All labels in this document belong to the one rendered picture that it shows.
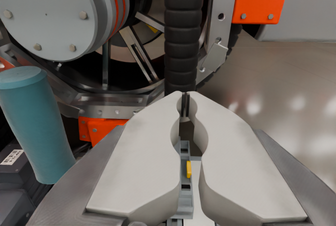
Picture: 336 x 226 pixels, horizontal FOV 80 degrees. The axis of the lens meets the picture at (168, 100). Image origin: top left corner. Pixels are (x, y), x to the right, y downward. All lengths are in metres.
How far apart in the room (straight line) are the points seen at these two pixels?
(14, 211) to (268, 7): 0.73
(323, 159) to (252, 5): 1.21
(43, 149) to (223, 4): 0.45
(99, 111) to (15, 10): 0.30
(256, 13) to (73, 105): 0.45
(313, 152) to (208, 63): 1.18
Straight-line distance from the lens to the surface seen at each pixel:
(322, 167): 1.45
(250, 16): 0.44
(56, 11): 0.31
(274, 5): 0.45
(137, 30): 0.69
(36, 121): 0.45
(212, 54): 0.44
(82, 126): 0.58
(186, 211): 0.86
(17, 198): 0.70
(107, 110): 0.53
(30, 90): 0.43
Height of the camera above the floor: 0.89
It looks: 31 degrees down
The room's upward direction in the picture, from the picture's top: straight up
